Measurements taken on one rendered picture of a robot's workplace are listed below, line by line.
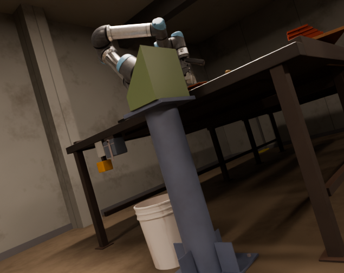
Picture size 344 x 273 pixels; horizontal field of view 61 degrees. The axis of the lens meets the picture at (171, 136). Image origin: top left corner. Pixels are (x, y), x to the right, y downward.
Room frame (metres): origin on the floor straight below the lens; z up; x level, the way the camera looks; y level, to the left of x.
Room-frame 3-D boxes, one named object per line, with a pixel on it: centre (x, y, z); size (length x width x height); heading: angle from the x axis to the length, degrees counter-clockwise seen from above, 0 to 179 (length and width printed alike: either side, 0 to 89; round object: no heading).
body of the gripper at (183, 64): (1.81, -0.21, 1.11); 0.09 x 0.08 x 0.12; 77
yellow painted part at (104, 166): (2.26, 0.56, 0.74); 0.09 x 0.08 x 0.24; 47
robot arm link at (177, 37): (1.81, -0.21, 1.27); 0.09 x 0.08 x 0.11; 90
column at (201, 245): (1.47, 0.02, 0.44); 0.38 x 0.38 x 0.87; 50
